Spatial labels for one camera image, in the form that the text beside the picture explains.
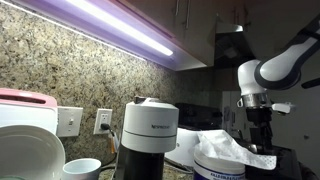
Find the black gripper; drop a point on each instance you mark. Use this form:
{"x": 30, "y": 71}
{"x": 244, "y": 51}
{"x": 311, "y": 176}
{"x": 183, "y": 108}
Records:
{"x": 259, "y": 118}

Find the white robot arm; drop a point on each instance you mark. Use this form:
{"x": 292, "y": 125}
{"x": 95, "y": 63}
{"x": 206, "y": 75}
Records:
{"x": 283, "y": 70}

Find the silver metal pan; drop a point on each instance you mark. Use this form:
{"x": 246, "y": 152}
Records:
{"x": 251, "y": 147}

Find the black stove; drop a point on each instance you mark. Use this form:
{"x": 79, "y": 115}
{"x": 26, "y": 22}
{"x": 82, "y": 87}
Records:
{"x": 283, "y": 166}

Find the white wet wipe sheet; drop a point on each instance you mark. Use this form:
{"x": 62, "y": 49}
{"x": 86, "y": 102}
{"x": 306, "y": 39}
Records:
{"x": 226, "y": 146}

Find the wipes canister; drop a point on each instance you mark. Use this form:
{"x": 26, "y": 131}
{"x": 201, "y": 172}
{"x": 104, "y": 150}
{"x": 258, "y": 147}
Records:
{"x": 216, "y": 170}

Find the black countertop appliance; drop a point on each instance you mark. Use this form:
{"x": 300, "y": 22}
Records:
{"x": 196, "y": 115}

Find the white countertop appliance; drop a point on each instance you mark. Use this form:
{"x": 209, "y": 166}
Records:
{"x": 181, "y": 143}

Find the black range hood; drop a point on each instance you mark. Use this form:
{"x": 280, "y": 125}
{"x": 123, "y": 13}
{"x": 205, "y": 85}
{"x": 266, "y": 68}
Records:
{"x": 231, "y": 50}

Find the white nespresso coffee machine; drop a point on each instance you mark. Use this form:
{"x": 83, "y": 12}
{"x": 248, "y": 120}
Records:
{"x": 150, "y": 126}

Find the under cabinet light strip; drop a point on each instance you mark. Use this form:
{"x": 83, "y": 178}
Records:
{"x": 133, "y": 31}

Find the white mug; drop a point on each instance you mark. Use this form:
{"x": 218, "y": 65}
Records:
{"x": 81, "y": 168}

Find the pink and white toaster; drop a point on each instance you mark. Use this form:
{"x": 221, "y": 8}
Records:
{"x": 30, "y": 113}

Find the white bowl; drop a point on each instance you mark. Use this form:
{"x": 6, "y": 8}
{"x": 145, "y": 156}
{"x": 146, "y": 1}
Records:
{"x": 26, "y": 153}

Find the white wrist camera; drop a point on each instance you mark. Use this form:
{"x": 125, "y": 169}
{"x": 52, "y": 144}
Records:
{"x": 283, "y": 107}

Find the wooden wall cabinet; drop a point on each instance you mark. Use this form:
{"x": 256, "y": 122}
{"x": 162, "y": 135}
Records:
{"x": 200, "y": 36}

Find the white wall outlet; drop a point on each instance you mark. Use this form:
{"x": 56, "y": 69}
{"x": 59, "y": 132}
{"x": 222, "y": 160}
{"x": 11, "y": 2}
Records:
{"x": 103, "y": 116}

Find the white light switch plate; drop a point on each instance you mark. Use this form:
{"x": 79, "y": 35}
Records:
{"x": 70, "y": 121}

